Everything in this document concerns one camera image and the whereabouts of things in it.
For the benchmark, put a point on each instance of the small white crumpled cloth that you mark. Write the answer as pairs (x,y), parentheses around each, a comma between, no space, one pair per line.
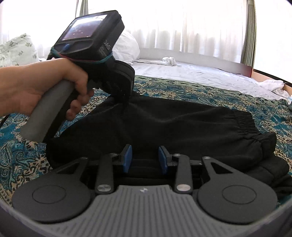
(169,61)

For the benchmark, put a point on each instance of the white floral pillow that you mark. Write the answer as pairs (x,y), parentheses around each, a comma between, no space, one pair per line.
(18,51)

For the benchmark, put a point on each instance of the plain white pillow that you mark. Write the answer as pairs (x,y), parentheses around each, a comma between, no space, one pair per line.
(126,48)

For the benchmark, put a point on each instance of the white sheer curtain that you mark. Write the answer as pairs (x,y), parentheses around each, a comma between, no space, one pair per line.
(210,28)

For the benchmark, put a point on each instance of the person's left hand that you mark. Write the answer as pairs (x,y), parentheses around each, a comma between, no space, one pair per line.
(37,78)

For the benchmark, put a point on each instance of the green curtain right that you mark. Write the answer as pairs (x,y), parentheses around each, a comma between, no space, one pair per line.
(249,45)

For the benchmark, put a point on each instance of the green curtain left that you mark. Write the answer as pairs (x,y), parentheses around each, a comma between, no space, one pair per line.
(81,8)

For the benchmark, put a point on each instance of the black pants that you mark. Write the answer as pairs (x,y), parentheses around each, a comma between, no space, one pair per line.
(191,129)

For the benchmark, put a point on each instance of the wooden bed frame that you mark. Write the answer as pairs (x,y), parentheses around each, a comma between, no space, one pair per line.
(207,61)

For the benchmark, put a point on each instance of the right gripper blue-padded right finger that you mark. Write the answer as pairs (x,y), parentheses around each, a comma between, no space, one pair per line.
(165,158)

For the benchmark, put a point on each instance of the teal paisley bedspread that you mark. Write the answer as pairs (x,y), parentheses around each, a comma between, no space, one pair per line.
(22,161)

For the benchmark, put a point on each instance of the white crumpled garment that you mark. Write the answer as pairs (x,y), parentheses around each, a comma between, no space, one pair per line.
(275,86)

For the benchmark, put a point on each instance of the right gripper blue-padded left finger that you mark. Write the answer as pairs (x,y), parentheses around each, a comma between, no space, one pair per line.
(126,158)

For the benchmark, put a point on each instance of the person's left forearm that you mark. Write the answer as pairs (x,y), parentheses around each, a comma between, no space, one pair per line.
(9,90)

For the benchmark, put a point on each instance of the white bed sheet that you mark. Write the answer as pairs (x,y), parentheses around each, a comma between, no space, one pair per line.
(205,76)

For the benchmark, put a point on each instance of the green curtain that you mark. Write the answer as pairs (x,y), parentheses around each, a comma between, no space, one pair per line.
(249,45)
(81,8)

